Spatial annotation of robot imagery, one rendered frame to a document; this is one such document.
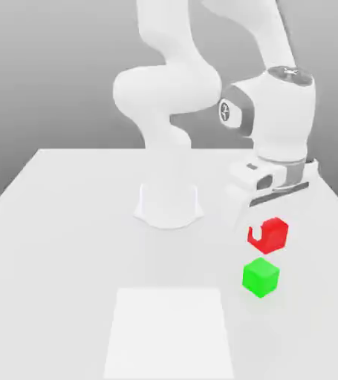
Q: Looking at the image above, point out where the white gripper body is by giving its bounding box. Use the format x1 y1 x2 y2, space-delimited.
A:
234 181 311 232

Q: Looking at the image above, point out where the small green cube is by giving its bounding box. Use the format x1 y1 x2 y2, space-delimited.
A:
241 257 281 299

